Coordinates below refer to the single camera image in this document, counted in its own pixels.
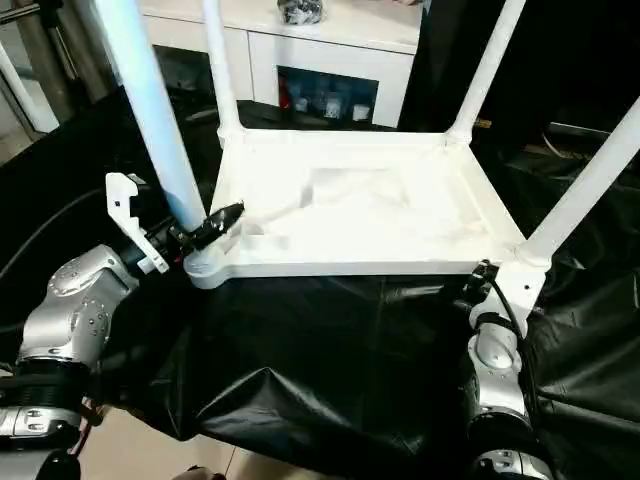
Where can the grey metal tripod stand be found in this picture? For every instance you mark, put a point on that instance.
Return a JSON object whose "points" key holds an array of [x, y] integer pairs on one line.
{"points": [[65, 50]]}

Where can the black metal floor frame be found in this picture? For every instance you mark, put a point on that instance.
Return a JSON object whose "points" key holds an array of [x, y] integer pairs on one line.
{"points": [[90, 407]]}

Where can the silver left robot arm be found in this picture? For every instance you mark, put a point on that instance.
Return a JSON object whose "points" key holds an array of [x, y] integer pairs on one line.
{"points": [[75, 310]]}

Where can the black metal rod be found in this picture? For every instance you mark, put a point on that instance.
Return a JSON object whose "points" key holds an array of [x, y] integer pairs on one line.
{"points": [[570, 129]]}

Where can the dark brown rounded object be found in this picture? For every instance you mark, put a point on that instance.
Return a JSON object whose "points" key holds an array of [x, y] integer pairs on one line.
{"points": [[197, 472]]}

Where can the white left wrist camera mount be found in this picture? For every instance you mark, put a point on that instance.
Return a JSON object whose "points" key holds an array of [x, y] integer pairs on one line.
{"points": [[117, 200]]}

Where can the black plastic mat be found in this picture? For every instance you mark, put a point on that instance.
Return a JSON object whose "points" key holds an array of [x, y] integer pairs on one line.
{"points": [[325, 350]]}

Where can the white sideboard cabinet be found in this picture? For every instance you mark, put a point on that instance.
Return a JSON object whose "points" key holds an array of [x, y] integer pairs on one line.
{"points": [[310, 45]]}

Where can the red bottle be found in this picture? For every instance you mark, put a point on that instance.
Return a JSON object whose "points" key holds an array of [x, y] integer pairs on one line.
{"points": [[284, 97]]}

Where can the white slanted pipe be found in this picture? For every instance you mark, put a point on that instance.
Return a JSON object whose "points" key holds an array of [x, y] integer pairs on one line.
{"points": [[25, 95]]}

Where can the dark bag of small parts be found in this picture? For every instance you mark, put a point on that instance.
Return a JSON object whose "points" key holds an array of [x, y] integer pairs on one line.
{"points": [[300, 12]]}

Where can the small yellow label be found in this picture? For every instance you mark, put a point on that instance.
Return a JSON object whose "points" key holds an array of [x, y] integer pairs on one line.
{"points": [[484, 123]]}

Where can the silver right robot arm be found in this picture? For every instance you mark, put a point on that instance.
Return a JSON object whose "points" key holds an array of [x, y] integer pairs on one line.
{"points": [[492, 350]]}

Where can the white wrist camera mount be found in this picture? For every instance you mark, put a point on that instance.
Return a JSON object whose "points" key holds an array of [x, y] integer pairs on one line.
{"points": [[520, 290], [117, 200]]}

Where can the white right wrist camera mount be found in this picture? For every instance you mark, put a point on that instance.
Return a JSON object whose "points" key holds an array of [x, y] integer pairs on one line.
{"points": [[520, 290]]}

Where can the black speaker cabinet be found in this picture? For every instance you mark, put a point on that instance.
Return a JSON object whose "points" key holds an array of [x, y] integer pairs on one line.
{"points": [[440, 65]]}

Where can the white jar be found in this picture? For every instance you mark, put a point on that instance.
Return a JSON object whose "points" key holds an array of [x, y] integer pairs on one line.
{"points": [[300, 105], [361, 112], [332, 107]]}

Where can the white plastic table top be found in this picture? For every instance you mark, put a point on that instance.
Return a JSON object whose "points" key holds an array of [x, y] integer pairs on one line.
{"points": [[350, 225]]}

